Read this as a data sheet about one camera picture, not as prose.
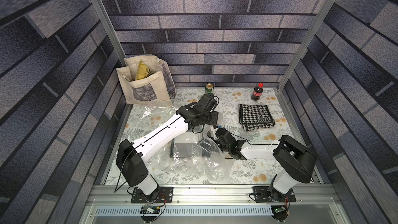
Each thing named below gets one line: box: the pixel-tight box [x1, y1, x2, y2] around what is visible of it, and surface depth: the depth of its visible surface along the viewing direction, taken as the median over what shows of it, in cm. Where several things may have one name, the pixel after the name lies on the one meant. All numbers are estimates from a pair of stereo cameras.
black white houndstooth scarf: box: [237, 103, 276, 132], surface depth 99 cm
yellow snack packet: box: [135, 59, 154, 81], surface depth 99 cm
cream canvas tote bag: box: [115, 54, 177, 105], surface depth 102 cm
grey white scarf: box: [169, 131, 211, 159], surface depth 83 cm
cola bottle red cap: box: [251, 82, 264, 102], surface depth 109 cm
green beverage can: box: [204, 82, 214, 94], surface depth 109 cm
